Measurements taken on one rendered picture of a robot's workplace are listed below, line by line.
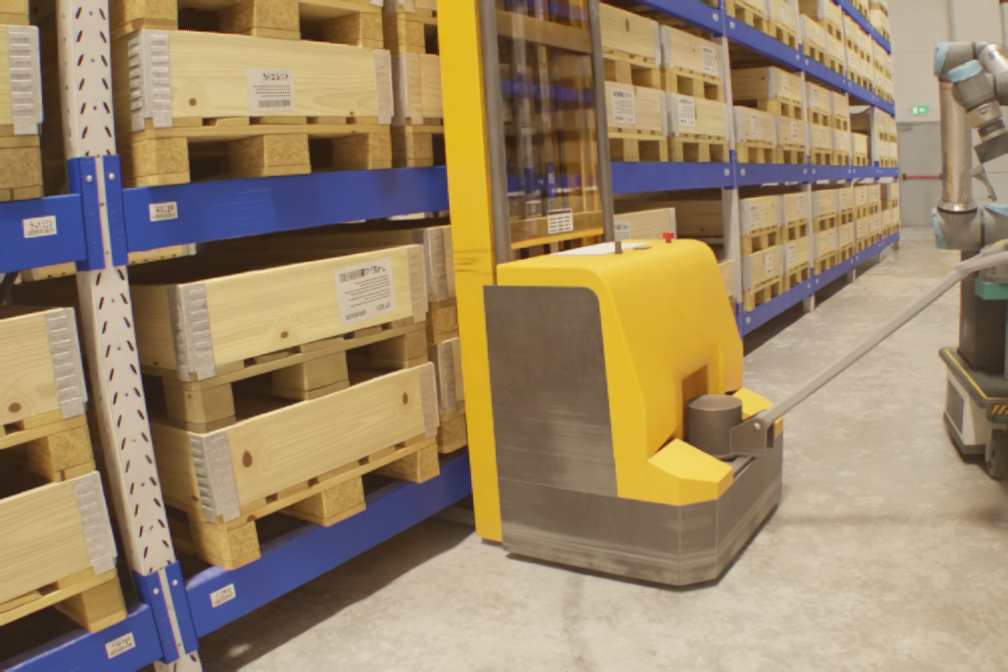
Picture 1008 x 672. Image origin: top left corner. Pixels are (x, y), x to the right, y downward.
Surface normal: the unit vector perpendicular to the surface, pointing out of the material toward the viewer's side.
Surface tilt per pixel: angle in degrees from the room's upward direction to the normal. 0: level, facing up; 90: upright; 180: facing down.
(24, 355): 90
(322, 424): 90
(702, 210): 90
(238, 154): 90
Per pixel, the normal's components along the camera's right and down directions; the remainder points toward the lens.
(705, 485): 0.20, 0.18
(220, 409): 0.81, 0.06
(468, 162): -0.55, 0.19
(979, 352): -0.32, 0.20
